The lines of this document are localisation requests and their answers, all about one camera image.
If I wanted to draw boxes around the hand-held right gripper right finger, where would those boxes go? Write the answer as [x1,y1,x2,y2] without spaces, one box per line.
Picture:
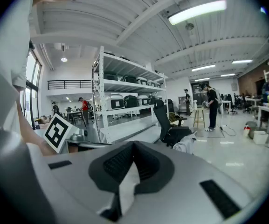
[122,140,251,224]

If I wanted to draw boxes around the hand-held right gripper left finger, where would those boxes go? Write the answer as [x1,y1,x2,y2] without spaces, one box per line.
[43,140,135,224]

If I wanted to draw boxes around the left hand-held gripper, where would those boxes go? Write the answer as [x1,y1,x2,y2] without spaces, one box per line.
[43,113,111,154]

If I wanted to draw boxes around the grey clothes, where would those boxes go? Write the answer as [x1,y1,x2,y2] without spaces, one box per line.
[172,134,197,154]

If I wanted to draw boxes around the person's left forearm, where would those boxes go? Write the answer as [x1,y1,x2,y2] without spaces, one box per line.
[16,101,55,156]

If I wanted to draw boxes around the black mesh office chair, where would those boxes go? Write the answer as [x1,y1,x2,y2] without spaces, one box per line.
[153,99,193,148]

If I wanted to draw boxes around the black balcony railing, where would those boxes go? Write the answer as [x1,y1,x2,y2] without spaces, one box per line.
[47,79,93,91]

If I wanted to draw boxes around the white metal shelving rack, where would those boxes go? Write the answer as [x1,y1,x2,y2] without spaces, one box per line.
[91,46,169,145]

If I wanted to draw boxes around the tall window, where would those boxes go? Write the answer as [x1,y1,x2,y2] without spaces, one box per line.
[20,49,43,128]

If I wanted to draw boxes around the round wooden side table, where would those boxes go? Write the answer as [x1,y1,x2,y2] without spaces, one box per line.
[192,107,206,128]

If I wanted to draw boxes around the row of screen-fronted appliances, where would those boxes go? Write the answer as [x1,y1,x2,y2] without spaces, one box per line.
[98,52,164,111]

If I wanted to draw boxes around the grey bag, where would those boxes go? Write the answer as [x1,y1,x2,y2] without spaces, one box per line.
[245,121,259,139]

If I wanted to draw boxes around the white plastic bin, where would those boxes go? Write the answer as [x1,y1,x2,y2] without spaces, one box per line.
[253,131,269,145]

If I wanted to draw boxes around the person's white shirt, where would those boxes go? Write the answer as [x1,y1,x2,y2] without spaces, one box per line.
[0,0,36,135]

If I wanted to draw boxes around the floor cable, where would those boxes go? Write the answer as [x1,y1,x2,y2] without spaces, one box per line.
[220,124,237,137]

